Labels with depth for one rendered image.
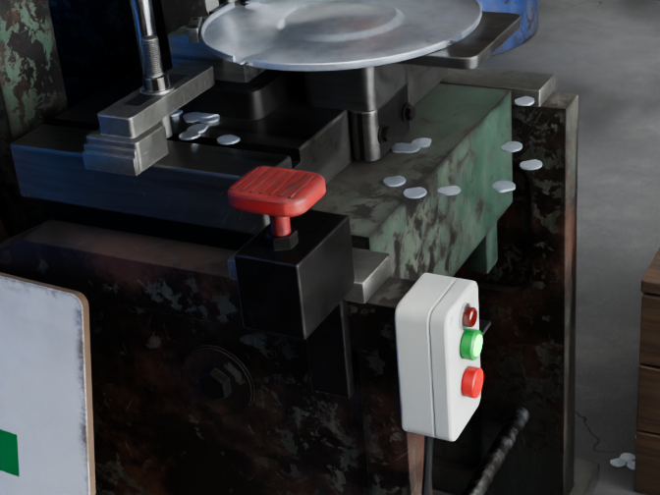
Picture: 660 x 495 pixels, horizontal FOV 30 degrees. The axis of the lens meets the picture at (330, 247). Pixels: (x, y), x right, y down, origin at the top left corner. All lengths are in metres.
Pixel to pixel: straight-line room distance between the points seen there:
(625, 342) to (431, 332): 1.15
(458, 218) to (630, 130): 1.70
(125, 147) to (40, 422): 0.32
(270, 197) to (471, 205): 0.46
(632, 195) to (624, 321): 0.51
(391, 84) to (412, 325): 0.33
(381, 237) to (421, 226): 0.10
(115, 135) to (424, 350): 0.36
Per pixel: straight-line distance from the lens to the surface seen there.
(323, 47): 1.22
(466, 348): 1.08
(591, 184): 2.74
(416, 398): 1.10
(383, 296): 1.09
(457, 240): 1.36
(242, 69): 1.28
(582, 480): 1.82
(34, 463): 1.36
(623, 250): 2.47
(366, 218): 1.17
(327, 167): 1.25
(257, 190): 0.98
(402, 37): 1.23
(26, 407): 1.33
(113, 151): 1.18
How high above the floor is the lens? 1.17
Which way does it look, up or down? 28 degrees down
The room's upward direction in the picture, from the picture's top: 5 degrees counter-clockwise
